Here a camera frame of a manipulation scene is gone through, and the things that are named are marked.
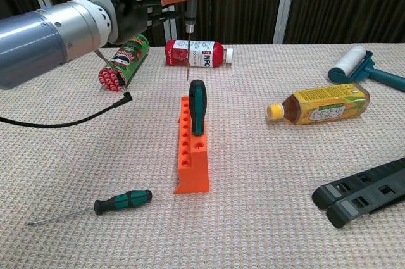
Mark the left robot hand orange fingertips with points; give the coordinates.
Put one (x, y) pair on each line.
(126, 6)

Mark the black metal precision screwdriver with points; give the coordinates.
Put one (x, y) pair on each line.
(190, 12)

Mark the orange screwdriver holder block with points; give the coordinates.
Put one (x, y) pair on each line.
(193, 171)

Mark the long green black screwdriver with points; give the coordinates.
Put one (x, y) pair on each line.
(126, 201)

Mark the green Pringles can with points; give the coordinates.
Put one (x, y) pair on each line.
(133, 57)

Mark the red juice bottle white cap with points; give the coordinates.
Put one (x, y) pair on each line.
(215, 55)

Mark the yellow label tea bottle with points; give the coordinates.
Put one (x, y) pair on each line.
(326, 104)

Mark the teal lint roller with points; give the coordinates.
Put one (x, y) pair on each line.
(348, 60)

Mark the beige woven tablecloth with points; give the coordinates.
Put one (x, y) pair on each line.
(253, 218)

